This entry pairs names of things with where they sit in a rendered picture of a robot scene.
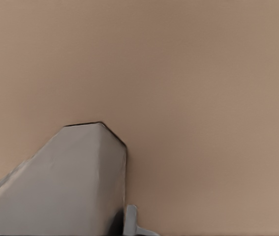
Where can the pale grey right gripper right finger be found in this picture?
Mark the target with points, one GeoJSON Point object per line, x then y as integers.
{"type": "Point", "coordinates": [131, 221]}

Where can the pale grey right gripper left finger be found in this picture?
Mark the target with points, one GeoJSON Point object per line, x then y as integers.
{"type": "Point", "coordinates": [63, 186]}

